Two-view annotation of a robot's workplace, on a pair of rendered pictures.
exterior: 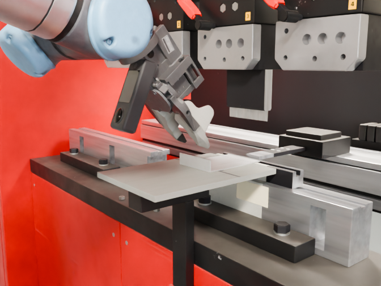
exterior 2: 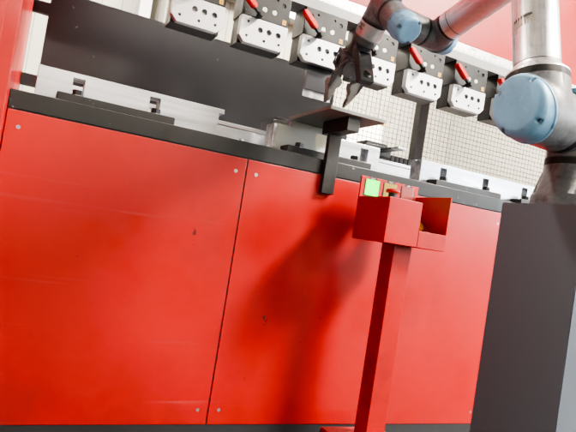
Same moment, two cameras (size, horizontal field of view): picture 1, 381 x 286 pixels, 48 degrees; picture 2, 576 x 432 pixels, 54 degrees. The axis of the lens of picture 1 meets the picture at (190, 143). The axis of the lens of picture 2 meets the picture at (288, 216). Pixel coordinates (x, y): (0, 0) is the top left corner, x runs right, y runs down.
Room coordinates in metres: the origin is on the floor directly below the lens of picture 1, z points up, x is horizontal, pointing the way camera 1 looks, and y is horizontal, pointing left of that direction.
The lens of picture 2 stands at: (0.45, 1.64, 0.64)
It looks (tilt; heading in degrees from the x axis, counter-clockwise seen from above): 2 degrees up; 283
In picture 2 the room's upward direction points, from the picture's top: 9 degrees clockwise
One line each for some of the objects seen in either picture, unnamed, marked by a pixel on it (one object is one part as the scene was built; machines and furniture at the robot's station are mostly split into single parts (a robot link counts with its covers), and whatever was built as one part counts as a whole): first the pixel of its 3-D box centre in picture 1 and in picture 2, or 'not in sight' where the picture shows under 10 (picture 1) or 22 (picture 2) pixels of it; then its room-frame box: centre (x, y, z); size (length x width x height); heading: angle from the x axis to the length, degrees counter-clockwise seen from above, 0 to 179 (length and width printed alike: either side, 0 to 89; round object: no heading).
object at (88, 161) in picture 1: (88, 163); (116, 111); (1.27, 0.31, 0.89); 0.30 x 0.05 x 0.03; 39
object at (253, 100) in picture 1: (248, 94); (318, 84); (0.83, -0.11, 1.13); 0.10 x 0.02 x 0.10; 39
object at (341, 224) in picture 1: (266, 203); (323, 151); (0.79, -0.15, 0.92); 0.39 x 0.06 x 0.10; 39
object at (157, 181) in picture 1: (187, 172); (335, 120); (0.74, 0.00, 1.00); 0.26 x 0.18 x 0.01; 129
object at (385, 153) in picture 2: not in sight; (381, 148); (0.64, -0.46, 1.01); 0.26 x 0.12 x 0.05; 129
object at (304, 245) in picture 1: (238, 224); (326, 159); (0.77, -0.09, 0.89); 0.30 x 0.05 x 0.03; 39
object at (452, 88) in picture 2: not in sight; (461, 89); (0.38, -0.47, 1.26); 0.15 x 0.09 x 0.17; 39
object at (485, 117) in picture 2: not in sight; (501, 102); (0.23, -0.59, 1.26); 0.15 x 0.09 x 0.17; 39
